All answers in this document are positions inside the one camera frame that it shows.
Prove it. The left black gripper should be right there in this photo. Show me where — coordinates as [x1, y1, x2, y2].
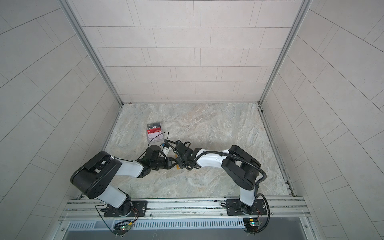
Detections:
[150, 157, 177, 171]

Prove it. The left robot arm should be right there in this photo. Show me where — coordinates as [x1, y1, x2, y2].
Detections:
[70, 146, 178, 209]

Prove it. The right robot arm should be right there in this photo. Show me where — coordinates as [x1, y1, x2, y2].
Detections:
[168, 140, 267, 215]

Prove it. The white VIP card in stand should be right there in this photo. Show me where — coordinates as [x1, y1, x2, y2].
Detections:
[147, 133, 164, 142]

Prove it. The red card in stand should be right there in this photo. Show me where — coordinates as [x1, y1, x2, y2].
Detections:
[147, 128, 162, 135]

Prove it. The clear acrylic card stand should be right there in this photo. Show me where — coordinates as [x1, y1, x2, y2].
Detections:
[147, 122, 164, 142]

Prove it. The black VIP card in stand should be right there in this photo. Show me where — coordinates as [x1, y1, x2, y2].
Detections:
[147, 122, 161, 130]

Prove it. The left green circuit board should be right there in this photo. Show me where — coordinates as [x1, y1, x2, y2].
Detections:
[113, 221, 134, 236]

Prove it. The green circuit board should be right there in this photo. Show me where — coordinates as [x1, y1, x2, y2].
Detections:
[113, 221, 134, 236]
[243, 218, 261, 234]

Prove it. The white ventilation grille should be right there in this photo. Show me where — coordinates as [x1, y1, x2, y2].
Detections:
[67, 218, 245, 231]

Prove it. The right green circuit board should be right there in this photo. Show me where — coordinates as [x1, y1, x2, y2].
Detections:
[243, 218, 261, 234]

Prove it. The right black corrugated cable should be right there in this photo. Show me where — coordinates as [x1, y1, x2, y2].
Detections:
[163, 139, 271, 235]

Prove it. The left thin black cable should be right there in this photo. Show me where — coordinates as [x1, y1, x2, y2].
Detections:
[137, 131, 170, 158]

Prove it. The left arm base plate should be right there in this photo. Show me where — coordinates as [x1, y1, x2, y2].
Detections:
[101, 201, 148, 218]

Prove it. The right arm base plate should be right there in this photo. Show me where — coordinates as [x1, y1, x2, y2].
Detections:
[222, 199, 268, 216]

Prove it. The aluminium mounting rail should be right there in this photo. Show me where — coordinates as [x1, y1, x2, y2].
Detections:
[59, 196, 311, 221]

